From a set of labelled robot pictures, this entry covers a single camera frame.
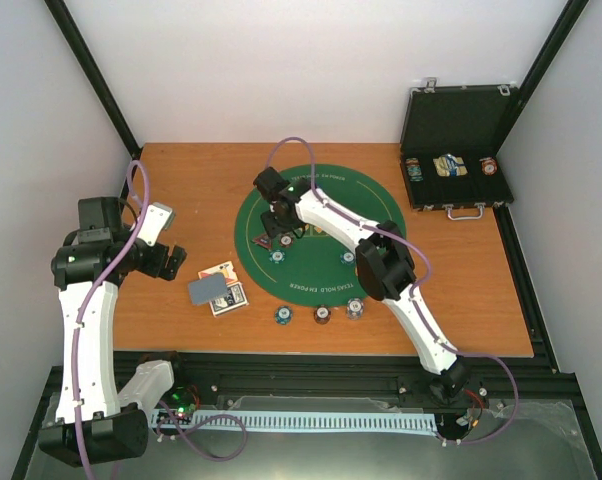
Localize light blue cable duct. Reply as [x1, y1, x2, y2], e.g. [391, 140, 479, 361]
[174, 410, 437, 436]

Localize grey card deck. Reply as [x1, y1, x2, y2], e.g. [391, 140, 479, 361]
[187, 273, 227, 306]

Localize green blue poker chip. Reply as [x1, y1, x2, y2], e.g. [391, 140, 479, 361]
[269, 249, 286, 264]

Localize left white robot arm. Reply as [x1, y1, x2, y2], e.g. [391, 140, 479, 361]
[39, 197, 189, 470]

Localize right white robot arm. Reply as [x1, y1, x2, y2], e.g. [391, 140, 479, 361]
[253, 167, 470, 405]

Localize red brown chip stack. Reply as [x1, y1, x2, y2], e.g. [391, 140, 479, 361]
[313, 305, 331, 325]

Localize round green poker mat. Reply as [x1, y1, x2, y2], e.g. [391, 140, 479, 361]
[234, 164, 406, 307]

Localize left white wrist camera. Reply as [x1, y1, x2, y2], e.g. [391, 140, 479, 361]
[138, 202, 175, 246]

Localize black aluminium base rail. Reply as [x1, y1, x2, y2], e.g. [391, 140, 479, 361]
[45, 350, 582, 431]

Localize blue playing card box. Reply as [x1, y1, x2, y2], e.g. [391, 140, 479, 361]
[209, 282, 249, 317]

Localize red chips in case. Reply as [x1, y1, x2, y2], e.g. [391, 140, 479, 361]
[479, 157, 498, 176]

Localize triangular red dealer button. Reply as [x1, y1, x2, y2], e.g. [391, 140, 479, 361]
[252, 234, 272, 251]

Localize wrapped card deck in case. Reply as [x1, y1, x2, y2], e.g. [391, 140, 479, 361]
[433, 153, 468, 177]

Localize black poker chip case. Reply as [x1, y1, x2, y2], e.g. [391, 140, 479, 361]
[400, 77, 519, 212]

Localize purple white chip stack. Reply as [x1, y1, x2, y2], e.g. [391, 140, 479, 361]
[346, 298, 364, 320]

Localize red playing card box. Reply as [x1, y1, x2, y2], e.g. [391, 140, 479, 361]
[198, 261, 239, 285]

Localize green blue chip stack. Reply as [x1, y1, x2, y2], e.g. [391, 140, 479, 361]
[274, 306, 293, 325]

